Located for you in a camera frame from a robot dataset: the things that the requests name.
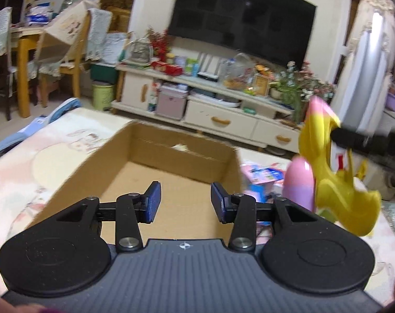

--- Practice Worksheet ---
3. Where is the potted flower plant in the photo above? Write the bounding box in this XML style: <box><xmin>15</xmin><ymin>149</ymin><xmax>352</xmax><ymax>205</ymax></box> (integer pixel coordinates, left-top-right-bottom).
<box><xmin>273</xmin><ymin>61</ymin><xmax>337</xmax><ymax>124</ymax></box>

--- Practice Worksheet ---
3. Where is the yellow pink toy figure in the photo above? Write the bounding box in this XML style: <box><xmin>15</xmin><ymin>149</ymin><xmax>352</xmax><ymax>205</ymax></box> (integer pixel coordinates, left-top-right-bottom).
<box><xmin>282</xmin><ymin>97</ymin><xmax>381</xmax><ymax>237</ymax></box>

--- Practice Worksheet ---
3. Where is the pink storage box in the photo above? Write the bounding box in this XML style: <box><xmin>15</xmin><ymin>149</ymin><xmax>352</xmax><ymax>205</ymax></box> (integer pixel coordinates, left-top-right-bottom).
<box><xmin>156</xmin><ymin>86</ymin><xmax>188</xmax><ymax>120</ymax></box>

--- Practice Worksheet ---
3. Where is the red berry decoration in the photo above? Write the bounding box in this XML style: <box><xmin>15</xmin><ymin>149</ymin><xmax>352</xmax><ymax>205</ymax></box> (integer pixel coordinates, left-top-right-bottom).
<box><xmin>147</xmin><ymin>26</ymin><xmax>173</xmax><ymax>62</ymax></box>

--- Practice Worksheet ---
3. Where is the white standing air conditioner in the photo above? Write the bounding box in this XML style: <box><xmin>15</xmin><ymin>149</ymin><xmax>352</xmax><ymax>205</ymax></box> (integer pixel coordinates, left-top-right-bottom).
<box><xmin>331</xmin><ymin>0</ymin><xmax>395</xmax><ymax>134</ymax></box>

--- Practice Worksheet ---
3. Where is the red tin box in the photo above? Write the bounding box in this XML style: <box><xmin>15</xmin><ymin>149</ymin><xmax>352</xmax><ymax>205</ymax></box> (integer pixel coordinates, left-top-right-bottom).
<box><xmin>151</xmin><ymin>61</ymin><xmax>183</xmax><ymax>76</ymax></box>

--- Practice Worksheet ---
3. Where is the wooden dining table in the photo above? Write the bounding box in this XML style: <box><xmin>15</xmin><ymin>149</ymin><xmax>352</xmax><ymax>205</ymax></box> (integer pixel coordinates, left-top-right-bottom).
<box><xmin>11</xmin><ymin>26</ymin><xmax>43</xmax><ymax>118</ymax></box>

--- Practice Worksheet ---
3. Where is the cream TV stand cabinet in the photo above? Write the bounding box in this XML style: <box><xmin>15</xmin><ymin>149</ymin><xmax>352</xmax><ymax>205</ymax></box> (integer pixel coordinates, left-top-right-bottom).
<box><xmin>112</xmin><ymin>64</ymin><xmax>299</xmax><ymax>153</ymax></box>

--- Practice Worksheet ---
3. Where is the pink blue picture box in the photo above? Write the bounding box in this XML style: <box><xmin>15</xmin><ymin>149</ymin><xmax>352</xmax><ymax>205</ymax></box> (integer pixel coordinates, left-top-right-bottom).
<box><xmin>240</xmin><ymin>161</ymin><xmax>286</xmax><ymax>203</ymax></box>

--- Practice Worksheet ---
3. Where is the cardboard box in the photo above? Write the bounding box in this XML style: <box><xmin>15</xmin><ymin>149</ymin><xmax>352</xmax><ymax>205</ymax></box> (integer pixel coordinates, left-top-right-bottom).
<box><xmin>32</xmin><ymin>122</ymin><xmax>242</xmax><ymax>241</ymax></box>

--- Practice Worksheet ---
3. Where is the wooden dining chair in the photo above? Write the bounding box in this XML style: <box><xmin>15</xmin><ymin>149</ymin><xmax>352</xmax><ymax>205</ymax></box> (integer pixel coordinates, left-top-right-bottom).
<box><xmin>34</xmin><ymin>0</ymin><xmax>99</xmax><ymax>107</ymax></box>

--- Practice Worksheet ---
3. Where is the black flat screen television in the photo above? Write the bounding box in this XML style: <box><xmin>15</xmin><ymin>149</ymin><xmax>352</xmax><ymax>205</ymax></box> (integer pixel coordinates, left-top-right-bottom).
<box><xmin>168</xmin><ymin>0</ymin><xmax>316</xmax><ymax>67</ymax></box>

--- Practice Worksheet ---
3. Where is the framed picture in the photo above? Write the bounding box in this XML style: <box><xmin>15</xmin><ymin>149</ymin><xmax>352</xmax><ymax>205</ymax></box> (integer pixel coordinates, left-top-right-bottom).
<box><xmin>253</xmin><ymin>74</ymin><xmax>270</xmax><ymax>97</ymax></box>

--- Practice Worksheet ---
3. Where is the green trash bin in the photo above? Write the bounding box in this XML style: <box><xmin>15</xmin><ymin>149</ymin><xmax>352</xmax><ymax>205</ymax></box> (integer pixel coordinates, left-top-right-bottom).
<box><xmin>92</xmin><ymin>81</ymin><xmax>115</xmax><ymax>111</ymax></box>

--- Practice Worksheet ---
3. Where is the plastic snack bag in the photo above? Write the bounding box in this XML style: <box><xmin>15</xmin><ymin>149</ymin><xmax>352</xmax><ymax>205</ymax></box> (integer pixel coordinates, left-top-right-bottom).
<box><xmin>219</xmin><ymin>53</ymin><xmax>255</xmax><ymax>91</ymax></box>

